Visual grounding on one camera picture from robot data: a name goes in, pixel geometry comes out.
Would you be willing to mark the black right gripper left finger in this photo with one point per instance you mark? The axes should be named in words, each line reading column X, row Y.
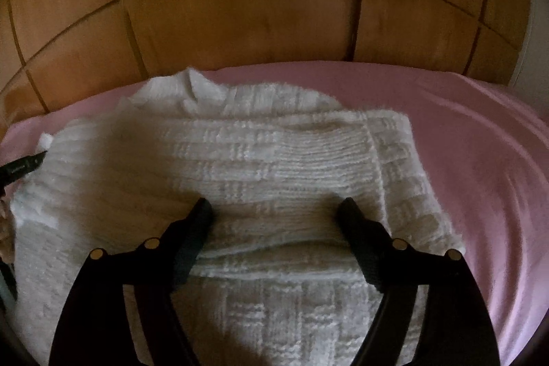
column 94, row 328

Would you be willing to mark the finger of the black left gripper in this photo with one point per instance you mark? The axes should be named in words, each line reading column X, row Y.
column 13, row 171

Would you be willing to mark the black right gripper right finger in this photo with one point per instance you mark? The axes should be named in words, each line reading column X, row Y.
column 456, row 328

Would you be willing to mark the white knitted sweater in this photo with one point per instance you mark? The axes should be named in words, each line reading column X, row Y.
column 276, row 284

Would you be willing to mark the wooden wardrobe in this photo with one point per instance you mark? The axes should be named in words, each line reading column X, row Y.
column 57, row 52

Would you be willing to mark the pink bed cover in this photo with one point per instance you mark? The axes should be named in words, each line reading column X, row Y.
column 486, row 157

